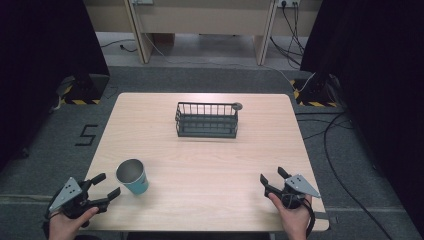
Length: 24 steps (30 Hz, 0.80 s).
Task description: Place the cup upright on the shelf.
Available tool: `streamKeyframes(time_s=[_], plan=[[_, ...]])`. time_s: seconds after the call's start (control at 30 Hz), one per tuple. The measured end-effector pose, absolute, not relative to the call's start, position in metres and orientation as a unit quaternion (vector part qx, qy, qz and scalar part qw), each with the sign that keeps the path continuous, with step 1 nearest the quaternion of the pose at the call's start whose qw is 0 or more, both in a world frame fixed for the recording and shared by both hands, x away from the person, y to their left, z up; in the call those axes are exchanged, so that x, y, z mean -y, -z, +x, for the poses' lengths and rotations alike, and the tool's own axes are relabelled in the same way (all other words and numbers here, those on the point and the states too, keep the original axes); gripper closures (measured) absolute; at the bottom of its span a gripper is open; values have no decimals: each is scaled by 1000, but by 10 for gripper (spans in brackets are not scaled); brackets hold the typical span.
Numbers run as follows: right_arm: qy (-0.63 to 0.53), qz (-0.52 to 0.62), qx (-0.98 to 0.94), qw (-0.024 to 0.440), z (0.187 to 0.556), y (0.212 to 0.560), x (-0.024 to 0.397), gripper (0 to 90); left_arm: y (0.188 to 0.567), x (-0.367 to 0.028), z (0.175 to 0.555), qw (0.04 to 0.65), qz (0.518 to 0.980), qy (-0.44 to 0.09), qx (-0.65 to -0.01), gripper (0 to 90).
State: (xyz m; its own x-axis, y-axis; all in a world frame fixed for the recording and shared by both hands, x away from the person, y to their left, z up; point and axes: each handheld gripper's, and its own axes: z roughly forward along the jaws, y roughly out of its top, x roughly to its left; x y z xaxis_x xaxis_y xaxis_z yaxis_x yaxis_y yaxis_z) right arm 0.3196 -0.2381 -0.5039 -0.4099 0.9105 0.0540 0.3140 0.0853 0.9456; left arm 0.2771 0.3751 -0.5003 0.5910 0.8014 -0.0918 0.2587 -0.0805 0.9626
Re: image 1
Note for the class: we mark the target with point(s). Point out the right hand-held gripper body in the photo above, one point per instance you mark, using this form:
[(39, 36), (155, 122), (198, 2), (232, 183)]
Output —
[(300, 185)]

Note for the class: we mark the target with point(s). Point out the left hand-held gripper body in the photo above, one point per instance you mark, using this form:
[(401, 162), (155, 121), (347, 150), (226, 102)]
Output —
[(68, 193)]

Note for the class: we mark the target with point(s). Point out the teal cup with metal inside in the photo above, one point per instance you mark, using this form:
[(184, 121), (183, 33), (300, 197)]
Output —
[(137, 186)]

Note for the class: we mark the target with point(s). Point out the person's left hand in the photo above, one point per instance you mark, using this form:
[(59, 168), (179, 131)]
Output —
[(63, 228)]

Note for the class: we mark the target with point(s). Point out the person's right hand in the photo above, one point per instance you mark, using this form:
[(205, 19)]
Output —
[(295, 221)]

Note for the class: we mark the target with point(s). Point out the grey round disc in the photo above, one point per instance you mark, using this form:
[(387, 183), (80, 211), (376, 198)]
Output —
[(237, 106)]

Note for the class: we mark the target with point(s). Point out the black stand base striped tape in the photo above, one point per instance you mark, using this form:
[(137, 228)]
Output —
[(315, 90), (88, 87)]

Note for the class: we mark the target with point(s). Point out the black curtain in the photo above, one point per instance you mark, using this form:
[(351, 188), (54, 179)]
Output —
[(383, 66), (40, 50)]

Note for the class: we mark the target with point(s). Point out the beige wooden desk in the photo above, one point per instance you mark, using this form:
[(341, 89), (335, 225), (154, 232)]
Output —
[(206, 16)]

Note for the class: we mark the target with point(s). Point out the white power strip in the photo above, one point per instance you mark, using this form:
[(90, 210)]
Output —
[(142, 1)]

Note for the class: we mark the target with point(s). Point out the white wall socket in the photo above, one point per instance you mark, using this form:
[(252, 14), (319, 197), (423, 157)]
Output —
[(289, 2)]

